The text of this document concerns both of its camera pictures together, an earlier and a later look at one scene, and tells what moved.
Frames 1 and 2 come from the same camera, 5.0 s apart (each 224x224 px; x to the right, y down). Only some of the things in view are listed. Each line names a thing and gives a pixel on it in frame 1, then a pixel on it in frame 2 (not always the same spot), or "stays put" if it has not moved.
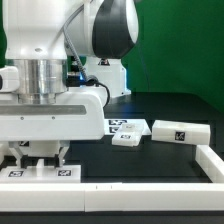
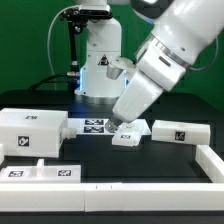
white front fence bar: x=111 y=196 stays put
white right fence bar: x=210 y=162 stays put
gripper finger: x=14 y=148 to x=112 y=124
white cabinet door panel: x=41 y=174 stays put
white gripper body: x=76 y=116 to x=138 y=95
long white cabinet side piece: x=182 y=132 stays put
